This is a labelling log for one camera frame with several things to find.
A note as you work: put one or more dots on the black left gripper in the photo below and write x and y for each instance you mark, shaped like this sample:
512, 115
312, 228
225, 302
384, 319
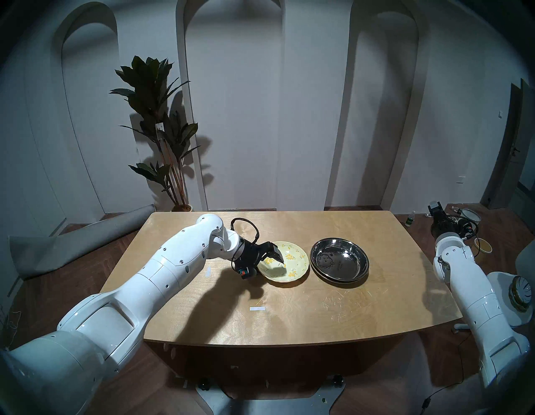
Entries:
250, 255

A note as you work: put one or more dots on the dark wooden door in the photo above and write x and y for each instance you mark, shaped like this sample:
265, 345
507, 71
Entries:
508, 159

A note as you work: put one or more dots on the small green bottle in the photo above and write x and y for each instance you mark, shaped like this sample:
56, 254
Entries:
410, 219

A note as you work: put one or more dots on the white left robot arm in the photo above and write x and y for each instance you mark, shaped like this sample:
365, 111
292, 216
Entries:
146, 284

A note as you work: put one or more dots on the steel bowl with cartoon print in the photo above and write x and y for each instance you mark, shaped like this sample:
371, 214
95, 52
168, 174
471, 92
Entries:
340, 259

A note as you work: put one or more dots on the round striped object on chair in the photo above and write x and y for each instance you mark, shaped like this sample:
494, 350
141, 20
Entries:
519, 293

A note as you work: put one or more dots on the white round plant pot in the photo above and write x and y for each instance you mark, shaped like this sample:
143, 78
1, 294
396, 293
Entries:
182, 208

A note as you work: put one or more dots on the yellow paper cup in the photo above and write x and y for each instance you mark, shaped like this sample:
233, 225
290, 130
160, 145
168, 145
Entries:
485, 246

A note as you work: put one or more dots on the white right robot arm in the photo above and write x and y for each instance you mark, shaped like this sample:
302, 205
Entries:
476, 301

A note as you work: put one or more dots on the white enamel bucket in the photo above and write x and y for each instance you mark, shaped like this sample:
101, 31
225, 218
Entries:
472, 213

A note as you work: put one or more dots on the yellow floral ceramic plate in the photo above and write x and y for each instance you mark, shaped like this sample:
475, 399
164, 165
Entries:
294, 263

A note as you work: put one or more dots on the tall dark green plant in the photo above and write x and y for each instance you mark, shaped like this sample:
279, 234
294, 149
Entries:
150, 92

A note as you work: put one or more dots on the rolled grey mat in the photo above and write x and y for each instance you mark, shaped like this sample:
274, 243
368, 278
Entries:
83, 238

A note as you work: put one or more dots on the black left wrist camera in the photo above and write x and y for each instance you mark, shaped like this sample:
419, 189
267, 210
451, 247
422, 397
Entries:
246, 272

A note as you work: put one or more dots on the silver robot base frame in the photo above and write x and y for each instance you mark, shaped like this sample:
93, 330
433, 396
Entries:
271, 406

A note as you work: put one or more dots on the white swivel chair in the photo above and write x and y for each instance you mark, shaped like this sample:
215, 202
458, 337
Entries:
501, 293

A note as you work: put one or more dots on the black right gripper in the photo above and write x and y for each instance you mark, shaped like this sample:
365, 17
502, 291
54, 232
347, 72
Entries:
445, 228

